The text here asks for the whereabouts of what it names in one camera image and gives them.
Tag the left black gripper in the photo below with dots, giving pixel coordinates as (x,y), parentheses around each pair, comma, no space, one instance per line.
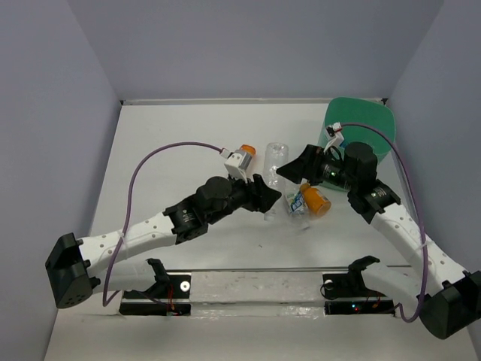
(258,196)

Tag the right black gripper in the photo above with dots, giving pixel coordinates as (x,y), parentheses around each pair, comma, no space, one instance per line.
(304,166)

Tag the clear plastic bottle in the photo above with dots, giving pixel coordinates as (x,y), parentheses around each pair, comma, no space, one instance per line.
(276,155)

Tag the blue green label bottle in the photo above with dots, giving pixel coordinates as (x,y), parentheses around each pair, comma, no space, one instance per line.
(297,210)

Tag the small orange juice bottle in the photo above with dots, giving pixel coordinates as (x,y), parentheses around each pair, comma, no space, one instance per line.
(317,203)

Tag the tall orange label bottle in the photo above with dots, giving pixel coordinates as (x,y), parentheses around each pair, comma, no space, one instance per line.
(248,150)

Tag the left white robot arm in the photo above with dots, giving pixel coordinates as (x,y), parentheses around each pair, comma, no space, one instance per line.
(80,267)

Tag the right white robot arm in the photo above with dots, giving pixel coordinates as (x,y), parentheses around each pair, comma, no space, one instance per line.
(444,295)

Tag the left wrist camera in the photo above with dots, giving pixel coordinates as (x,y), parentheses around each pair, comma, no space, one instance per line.
(237,164)

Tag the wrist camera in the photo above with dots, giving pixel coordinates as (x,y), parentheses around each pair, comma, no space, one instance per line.
(237,164)
(334,135)

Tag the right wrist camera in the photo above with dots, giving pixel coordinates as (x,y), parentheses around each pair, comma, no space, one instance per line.
(334,135)

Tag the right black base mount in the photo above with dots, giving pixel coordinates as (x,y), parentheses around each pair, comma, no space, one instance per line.
(345,293)

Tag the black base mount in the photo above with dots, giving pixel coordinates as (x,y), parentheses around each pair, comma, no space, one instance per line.
(169,295)
(345,293)

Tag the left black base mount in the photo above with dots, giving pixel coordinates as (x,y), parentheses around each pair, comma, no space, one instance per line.
(169,295)

